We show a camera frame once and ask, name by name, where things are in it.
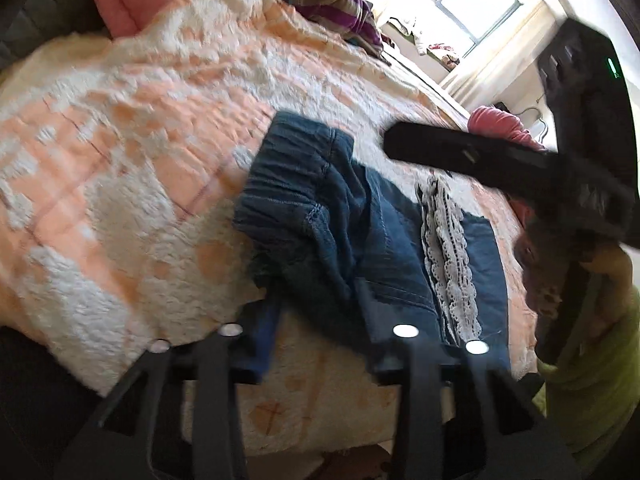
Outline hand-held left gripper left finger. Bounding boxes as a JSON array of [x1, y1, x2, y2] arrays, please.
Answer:
[[52, 305, 283, 480]]

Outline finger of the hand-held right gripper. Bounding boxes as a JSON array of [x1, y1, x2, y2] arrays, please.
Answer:
[[383, 121, 568, 196]]

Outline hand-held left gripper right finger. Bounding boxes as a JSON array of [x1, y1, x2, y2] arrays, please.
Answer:
[[352, 280, 583, 480]]

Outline blue denim pants lace trim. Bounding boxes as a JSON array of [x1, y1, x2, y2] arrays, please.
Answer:
[[232, 110, 512, 383]]

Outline rolled pink quilt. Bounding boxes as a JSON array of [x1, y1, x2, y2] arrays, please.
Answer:
[[466, 105, 548, 152]]

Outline white curtain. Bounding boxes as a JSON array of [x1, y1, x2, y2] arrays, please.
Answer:
[[440, 0, 563, 111]]

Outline clothes on windowsill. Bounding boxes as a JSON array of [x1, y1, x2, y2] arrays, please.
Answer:
[[387, 14, 463, 72]]

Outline window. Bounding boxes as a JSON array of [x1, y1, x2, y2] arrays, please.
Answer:
[[417, 0, 523, 58]]

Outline yellow-green garment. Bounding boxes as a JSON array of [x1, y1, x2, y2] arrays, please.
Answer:
[[532, 247, 640, 463]]

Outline peach and white blanket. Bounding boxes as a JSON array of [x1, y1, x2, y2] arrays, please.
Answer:
[[0, 0, 538, 457]]

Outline grey quilted sofa back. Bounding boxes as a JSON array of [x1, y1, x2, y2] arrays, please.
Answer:
[[0, 0, 113, 73]]

